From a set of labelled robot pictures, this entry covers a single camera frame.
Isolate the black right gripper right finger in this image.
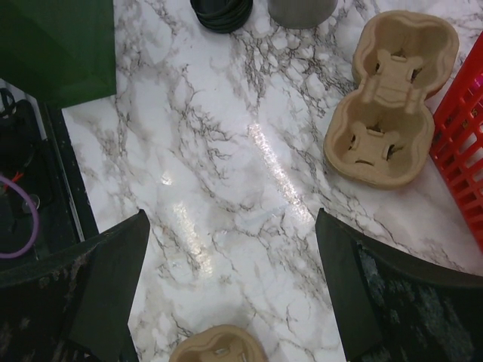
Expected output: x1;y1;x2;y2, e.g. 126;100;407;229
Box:
315;209;482;361

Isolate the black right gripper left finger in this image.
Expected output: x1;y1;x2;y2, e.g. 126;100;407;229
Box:
1;210;150;361

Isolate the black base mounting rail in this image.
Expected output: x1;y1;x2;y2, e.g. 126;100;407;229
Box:
1;81;99;270

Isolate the brown cardboard cup carrier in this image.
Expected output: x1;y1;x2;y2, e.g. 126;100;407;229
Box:
323;11;460;189

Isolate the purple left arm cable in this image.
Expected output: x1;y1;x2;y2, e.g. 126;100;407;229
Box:
0;173;42;259

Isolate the single brown cup carrier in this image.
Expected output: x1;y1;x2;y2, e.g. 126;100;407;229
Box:
169;324;269;362

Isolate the brown green paper bag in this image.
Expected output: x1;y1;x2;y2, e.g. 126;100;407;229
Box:
1;1;116;109

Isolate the black lid on table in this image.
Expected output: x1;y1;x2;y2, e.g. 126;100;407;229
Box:
190;0;254;34

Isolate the red plastic shopping basket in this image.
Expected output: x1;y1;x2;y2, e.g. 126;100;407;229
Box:
430;36;482;247

